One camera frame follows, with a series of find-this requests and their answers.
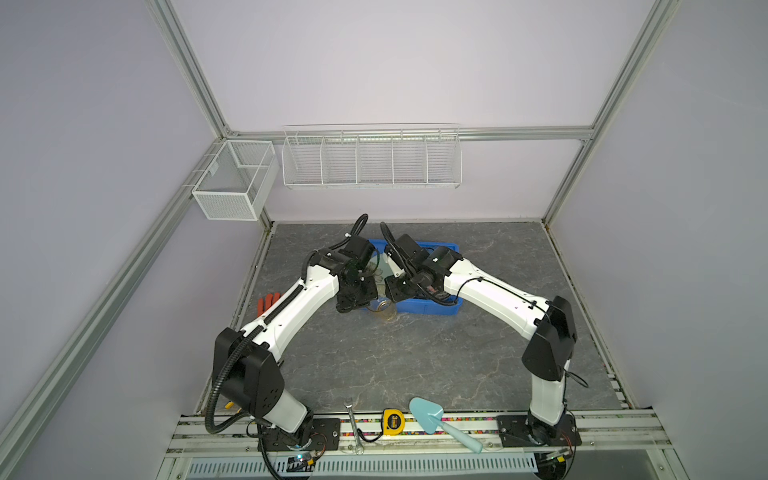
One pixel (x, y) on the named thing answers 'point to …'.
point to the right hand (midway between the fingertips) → (391, 293)
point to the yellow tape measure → (393, 422)
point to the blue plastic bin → (430, 245)
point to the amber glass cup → (384, 308)
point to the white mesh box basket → (238, 180)
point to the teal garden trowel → (430, 415)
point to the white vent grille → (274, 466)
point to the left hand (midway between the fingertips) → (371, 306)
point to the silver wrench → (358, 445)
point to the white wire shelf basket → (372, 155)
